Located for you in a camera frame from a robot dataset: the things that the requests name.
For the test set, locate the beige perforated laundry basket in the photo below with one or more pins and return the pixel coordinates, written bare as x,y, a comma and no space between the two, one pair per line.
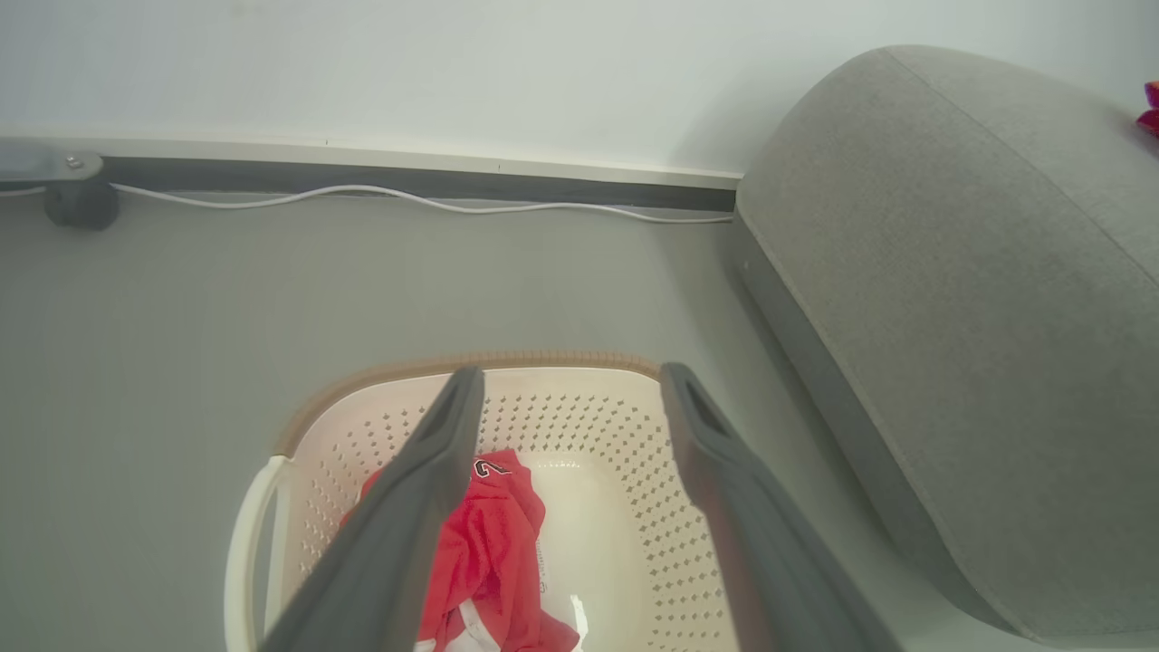
598,507

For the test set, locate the grey fabric sofa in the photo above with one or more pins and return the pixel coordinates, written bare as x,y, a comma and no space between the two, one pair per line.
951,272

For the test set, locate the red jersey with white trim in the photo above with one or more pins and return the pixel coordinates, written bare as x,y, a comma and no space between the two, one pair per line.
493,543

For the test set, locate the grey metal partition foot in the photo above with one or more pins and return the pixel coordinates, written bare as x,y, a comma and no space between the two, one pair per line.
45,163

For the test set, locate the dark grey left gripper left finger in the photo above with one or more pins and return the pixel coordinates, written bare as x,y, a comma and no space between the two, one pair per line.
398,525

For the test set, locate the red pink fabric item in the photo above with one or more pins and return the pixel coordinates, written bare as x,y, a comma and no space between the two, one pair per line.
1152,118

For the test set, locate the white wall base strip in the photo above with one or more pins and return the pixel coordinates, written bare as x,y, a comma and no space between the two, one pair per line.
407,156

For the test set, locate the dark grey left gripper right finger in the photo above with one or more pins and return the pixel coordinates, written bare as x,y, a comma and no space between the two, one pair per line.
761,543

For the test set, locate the black caster wheel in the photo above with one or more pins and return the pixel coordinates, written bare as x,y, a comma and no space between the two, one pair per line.
81,206

